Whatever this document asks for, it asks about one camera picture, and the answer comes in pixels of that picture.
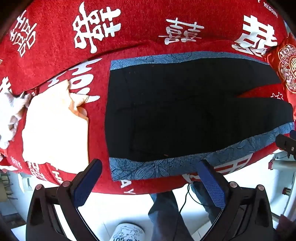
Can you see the person's blue jeans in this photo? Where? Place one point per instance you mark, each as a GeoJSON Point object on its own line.
{"type": "Point", "coordinates": [166, 213]}

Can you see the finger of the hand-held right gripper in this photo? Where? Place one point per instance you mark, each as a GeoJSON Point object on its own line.
{"type": "Point", "coordinates": [286, 143]}

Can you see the cream folded cloth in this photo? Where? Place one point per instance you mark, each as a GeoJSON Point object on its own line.
{"type": "Point", "coordinates": [55, 125]}

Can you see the black pants with blue trim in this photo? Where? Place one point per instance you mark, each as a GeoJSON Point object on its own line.
{"type": "Point", "coordinates": [185, 104]}

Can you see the red printed blanket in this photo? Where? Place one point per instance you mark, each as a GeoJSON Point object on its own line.
{"type": "Point", "coordinates": [138, 30]}

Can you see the white crumpled cloth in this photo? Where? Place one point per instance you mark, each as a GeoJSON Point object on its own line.
{"type": "Point", "coordinates": [9, 115]}

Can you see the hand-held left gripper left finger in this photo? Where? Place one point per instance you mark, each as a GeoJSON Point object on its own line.
{"type": "Point", "coordinates": [89, 179]}

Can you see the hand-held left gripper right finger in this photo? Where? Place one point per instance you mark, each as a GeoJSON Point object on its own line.
{"type": "Point", "coordinates": [211, 183]}

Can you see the red ornate cushion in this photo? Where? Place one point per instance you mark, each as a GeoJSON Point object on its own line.
{"type": "Point", "coordinates": [285, 62]}

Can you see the white printed cup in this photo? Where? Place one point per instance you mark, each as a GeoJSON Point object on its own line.
{"type": "Point", "coordinates": [128, 233]}

